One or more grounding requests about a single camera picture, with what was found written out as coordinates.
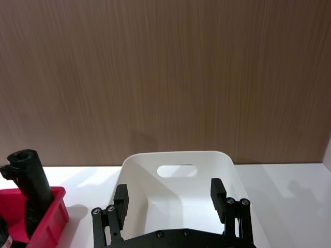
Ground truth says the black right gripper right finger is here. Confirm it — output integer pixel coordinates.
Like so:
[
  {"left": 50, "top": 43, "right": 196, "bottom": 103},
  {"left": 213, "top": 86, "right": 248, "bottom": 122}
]
[{"left": 210, "top": 178, "right": 255, "bottom": 248}]

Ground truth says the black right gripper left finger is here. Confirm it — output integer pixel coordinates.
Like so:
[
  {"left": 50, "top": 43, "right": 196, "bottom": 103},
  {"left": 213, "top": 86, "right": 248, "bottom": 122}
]
[{"left": 91, "top": 183, "right": 129, "bottom": 248}]

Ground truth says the white plastic basin with handles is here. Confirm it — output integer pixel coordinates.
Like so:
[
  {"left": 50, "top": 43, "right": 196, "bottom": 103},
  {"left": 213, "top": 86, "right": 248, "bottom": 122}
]
[{"left": 113, "top": 150, "right": 249, "bottom": 236}]

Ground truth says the black garbage bag roll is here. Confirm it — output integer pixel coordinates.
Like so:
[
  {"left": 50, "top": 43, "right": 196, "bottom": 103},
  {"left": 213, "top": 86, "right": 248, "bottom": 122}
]
[
  {"left": 0, "top": 148, "right": 56, "bottom": 237},
  {"left": 0, "top": 214, "right": 13, "bottom": 248}
]

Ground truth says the red plastic bin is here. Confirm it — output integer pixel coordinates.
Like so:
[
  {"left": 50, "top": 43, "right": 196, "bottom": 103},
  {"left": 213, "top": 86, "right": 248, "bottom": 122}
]
[{"left": 0, "top": 186, "right": 70, "bottom": 248}]

